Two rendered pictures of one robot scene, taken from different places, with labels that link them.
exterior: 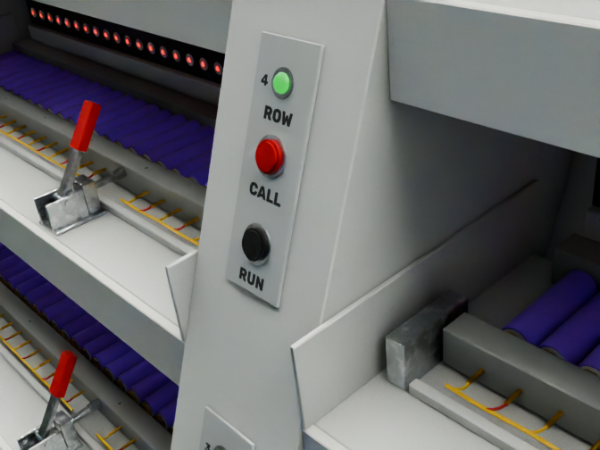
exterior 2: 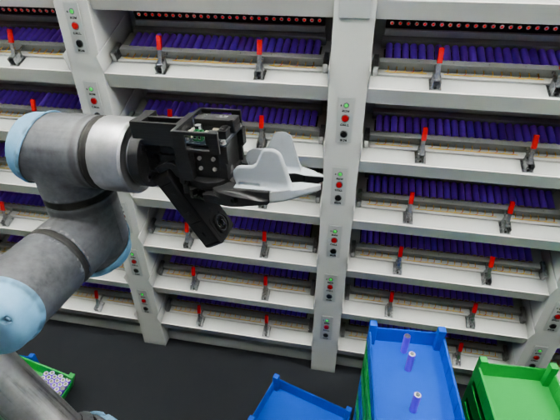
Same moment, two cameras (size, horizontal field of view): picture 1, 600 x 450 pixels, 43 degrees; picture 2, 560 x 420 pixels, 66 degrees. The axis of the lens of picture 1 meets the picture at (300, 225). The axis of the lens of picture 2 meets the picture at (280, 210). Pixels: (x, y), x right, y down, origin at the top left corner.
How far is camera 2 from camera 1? 1.00 m
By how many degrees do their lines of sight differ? 34
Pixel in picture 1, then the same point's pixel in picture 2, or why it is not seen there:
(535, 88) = (383, 169)
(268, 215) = (339, 192)
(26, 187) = not seen: hidden behind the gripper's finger
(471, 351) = (367, 197)
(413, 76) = (362, 168)
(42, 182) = not seen: hidden behind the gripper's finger
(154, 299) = (305, 212)
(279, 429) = (347, 222)
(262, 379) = (342, 216)
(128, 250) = (286, 205)
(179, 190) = not seen: hidden behind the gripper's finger
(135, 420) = (280, 237)
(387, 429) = (362, 214)
